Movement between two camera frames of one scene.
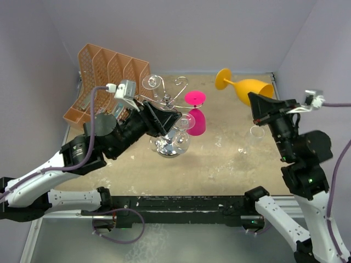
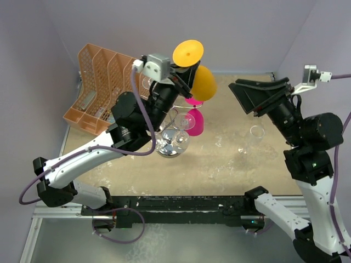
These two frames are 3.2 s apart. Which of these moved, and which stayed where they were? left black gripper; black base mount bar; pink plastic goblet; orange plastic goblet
Moved: orange plastic goblet; left black gripper
Stayed: black base mount bar; pink plastic goblet
